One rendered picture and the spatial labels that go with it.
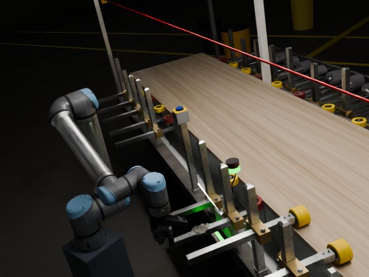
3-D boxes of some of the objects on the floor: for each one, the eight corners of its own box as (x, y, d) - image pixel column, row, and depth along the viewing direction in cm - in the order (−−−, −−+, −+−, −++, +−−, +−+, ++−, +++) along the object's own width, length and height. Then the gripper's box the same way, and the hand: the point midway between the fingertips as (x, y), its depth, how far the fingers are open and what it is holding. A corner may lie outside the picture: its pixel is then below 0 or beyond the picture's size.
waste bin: (229, 48, 790) (225, 18, 766) (212, 55, 768) (207, 24, 745) (214, 46, 822) (210, 17, 799) (197, 53, 801) (192, 23, 778)
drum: (242, 76, 633) (236, 30, 604) (220, 74, 663) (213, 30, 634) (260, 67, 658) (255, 22, 629) (237, 65, 688) (231, 22, 659)
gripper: (146, 210, 184) (155, 249, 193) (151, 221, 176) (160, 261, 185) (165, 204, 186) (172, 243, 195) (171, 214, 179) (179, 254, 187)
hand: (172, 247), depth 191 cm, fingers closed
